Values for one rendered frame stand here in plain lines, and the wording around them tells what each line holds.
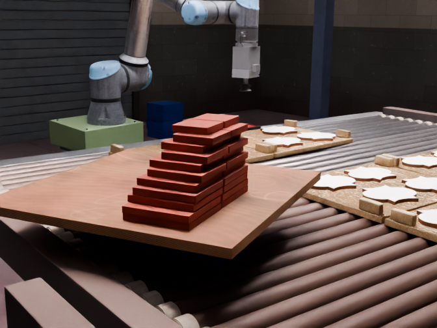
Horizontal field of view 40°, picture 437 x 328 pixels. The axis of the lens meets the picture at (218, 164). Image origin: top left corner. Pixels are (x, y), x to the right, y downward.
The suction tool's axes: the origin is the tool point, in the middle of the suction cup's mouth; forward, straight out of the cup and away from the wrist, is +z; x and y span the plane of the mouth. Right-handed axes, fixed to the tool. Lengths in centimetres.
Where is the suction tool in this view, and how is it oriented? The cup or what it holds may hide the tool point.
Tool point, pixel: (245, 90)
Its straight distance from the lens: 209.2
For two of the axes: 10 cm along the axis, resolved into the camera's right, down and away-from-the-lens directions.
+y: 4.9, -2.0, 8.5
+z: -0.1, 9.7, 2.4
